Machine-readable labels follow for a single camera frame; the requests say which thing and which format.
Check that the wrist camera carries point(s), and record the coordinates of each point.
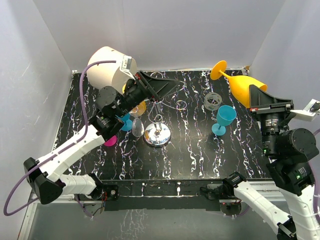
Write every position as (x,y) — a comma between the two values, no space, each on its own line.
(309,113)
(125,66)

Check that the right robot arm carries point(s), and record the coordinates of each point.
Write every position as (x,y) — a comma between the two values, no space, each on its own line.
(289,151)

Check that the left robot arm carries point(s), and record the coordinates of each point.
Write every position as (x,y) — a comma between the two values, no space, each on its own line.
(46,175)

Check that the blue plastic wine glass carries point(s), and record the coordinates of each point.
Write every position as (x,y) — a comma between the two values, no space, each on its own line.
(127,123)

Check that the grey tape roll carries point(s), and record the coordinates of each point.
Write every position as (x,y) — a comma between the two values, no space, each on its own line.
(212,101)

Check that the magenta plastic wine glass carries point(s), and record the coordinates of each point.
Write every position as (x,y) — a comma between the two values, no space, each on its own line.
(112,141)

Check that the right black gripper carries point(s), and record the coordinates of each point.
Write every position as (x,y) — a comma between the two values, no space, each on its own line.
(262,103)

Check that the chrome wine glass rack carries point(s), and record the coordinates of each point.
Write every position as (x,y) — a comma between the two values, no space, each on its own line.
(158,134)

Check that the clear wine glass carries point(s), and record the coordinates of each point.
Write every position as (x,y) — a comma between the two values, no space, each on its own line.
(137,125)

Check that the orange wine glass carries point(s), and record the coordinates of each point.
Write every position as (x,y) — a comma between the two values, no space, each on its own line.
(140,107)
(239,84)

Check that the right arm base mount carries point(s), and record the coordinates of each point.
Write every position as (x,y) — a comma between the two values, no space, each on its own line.
(229,204)

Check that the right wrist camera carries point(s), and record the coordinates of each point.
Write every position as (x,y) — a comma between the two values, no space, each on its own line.
(309,113)

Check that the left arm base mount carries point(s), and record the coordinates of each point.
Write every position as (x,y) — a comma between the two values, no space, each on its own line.
(105,195)

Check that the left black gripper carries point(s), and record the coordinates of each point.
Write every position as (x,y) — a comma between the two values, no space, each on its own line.
(158,87)

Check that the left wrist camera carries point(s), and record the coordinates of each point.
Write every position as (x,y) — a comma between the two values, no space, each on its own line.
(125,66)

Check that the white cylindrical container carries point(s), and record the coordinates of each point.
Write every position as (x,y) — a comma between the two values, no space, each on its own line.
(108,74)

